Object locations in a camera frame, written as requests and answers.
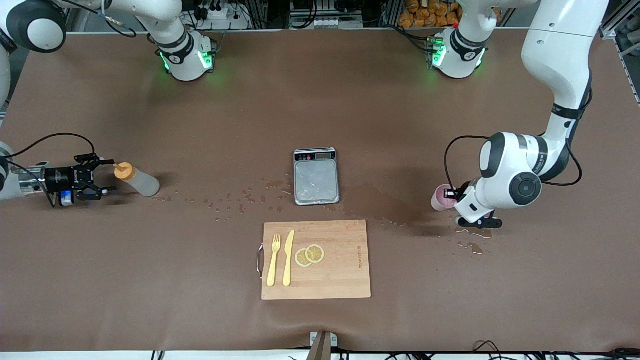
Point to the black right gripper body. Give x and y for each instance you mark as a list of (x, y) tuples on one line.
[(59, 177)]

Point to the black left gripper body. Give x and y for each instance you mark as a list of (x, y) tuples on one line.
[(463, 191)]

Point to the pink plastic cup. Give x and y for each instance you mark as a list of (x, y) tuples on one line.
[(440, 201)]

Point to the clear squeeze bottle orange cap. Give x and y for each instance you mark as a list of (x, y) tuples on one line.
[(142, 182)]

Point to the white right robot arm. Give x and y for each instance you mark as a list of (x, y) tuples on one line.
[(185, 60)]

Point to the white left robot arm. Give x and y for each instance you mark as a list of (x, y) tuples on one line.
[(560, 50)]

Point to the water puddle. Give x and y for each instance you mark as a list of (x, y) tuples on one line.
[(390, 207)]

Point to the silver digital kitchen scale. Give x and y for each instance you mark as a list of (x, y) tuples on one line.
[(316, 180)]

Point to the wooden cutting board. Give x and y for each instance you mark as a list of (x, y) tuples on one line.
[(340, 280)]

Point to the whole lemon slice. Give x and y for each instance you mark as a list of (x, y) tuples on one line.
[(315, 253)]

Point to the yellow plastic knife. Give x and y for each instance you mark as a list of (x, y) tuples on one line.
[(289, 250)]

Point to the orange snack packages pile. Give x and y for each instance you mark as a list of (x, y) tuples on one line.
[(420, 15)]

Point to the white power strip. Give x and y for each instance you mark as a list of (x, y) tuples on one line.
[(222, 22), (337, 22)]

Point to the yellow plastic fork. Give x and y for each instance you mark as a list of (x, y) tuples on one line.
[(273, 267)]

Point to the grey metal mount bracket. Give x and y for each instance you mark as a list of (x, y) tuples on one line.
[(322, 345)]

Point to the aluminium frame rail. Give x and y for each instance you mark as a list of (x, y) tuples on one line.
[(612, 30)]

